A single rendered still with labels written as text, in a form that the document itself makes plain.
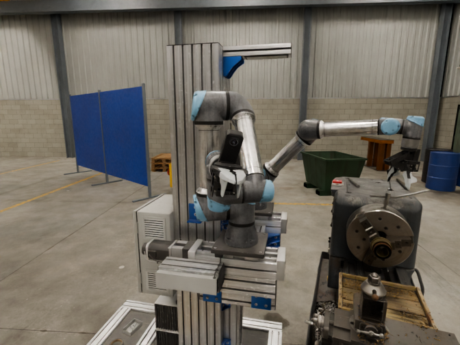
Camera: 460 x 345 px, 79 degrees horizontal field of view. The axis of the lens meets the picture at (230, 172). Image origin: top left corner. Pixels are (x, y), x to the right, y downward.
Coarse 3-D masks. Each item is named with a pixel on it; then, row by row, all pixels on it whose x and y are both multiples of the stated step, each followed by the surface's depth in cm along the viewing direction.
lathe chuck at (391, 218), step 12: (372, 216) 144; (384, 216) 142; (396, 216) 140; (348, 228) 149; (360, 228) 147; (384, 228) 143; (396, 228) 141; (408, 228) 139; (348, 240) 151; (360, 240) 148; (360, 252) 150; (396, 252) 143; (408, 252) 141; (372, 264) 148; (384, 264) 146; (396, 264) 144
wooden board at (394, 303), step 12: (348, 276) 144; (360, 276) 143; (360, 288) 136; (396, 288) 136; (408, 288) 134; (348, 300) 128; (396, 300) 127; (420, 300) 126; (396, 312) 119; (408, 312) 119; (420, 312) 119; (420, 324) 110; (432, 324) 110
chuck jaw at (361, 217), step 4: (360, 216) 146; (364, 216) 146; (360, 220) 145; (364, 220) 142; (368, 220) 143; (364, 224) 142; (368, 224) 142; (364, 228) 143; (368, 228) 142; (372, 228) 139; (368, 232) 140; (372, 232) 140; (376, 232) 141; (372, 236) 138; (376, 236) 137
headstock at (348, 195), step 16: (336, 192) 173; (352, 192) 169; (368, 192) 169; (384, 192) 169; (400, 192) 169; (336, 208) 165; (352, 208) 162; (400, 208) 153; (416, 208) 150; (336, 224) 167; (416, 224) 151; (336, 240) 168; (416, 240) 153; (336, 256) 170; (352, 256) 167
